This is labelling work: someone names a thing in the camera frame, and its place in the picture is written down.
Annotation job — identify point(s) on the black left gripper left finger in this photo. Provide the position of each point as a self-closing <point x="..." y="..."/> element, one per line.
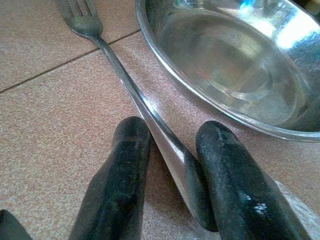
<point x="120" y="187"/>

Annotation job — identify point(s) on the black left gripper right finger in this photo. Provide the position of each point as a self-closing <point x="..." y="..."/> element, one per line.
<point x="237" y="187"/>

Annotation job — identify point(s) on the steel fork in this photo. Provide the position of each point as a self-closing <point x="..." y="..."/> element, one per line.
<point x="86" y="26"/>

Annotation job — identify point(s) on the shallow steel bowl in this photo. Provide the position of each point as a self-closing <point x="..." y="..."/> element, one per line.
<point x="225" y="62"/>

